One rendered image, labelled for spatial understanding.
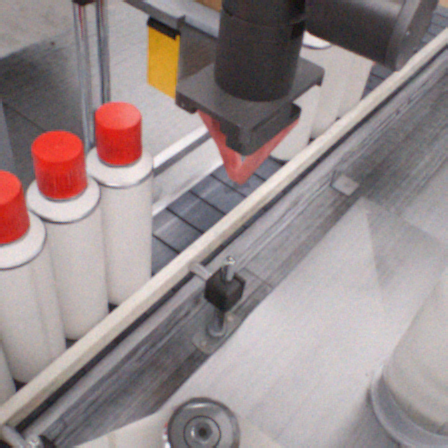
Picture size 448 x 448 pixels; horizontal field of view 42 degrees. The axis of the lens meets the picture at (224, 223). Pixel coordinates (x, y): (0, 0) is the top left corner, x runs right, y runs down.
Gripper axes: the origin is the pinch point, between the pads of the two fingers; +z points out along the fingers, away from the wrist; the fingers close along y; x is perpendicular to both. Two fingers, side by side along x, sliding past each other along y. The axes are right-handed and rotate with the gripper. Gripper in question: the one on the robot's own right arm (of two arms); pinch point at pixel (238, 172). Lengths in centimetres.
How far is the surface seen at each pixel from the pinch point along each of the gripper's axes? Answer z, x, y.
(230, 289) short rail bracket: 9.8, -3.3, -3.5
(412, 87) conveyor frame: 14.3, 0.7, 47.0
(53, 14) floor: 102, 181, 121
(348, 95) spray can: 9.9, 4.2, 31.3
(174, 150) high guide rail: 5.6, 9.7, 3.4
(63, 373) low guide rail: 10.7, 1.8, -18.4
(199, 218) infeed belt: 13.8, 6.5, 4.3
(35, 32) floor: 102, 174, 106
